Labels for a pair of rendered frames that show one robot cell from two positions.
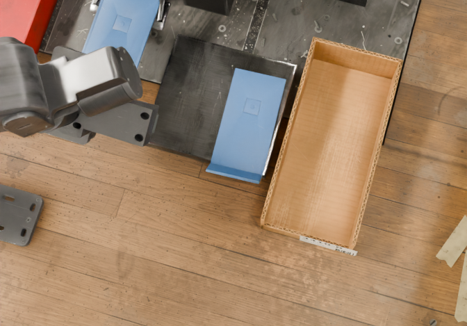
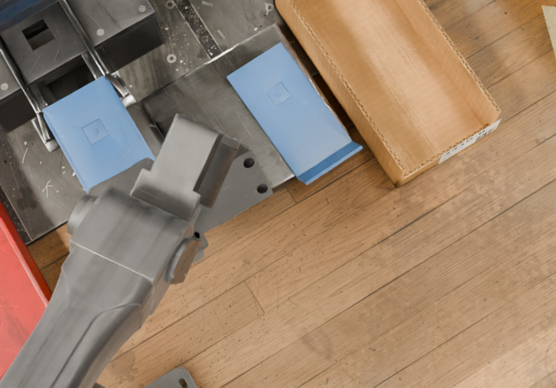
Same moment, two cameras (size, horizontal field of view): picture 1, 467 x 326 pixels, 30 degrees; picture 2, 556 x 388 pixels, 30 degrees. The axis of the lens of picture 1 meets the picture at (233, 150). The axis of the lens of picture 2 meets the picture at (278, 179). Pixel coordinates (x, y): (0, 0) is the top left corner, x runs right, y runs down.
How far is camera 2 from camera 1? 0.29 m
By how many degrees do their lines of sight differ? 12
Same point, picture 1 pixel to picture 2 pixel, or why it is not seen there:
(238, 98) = (258, 99)
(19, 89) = (155, 227)
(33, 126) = (189, 257)
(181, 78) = not seen: hidden behind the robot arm
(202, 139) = (266, 165)
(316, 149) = (368, 76)
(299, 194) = (397, 126)
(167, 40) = (135, 117)
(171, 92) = not seen: hidden behind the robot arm
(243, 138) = (301, 127)
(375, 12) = not seen: outside the picture
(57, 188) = (183, 344)
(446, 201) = (515, 10)
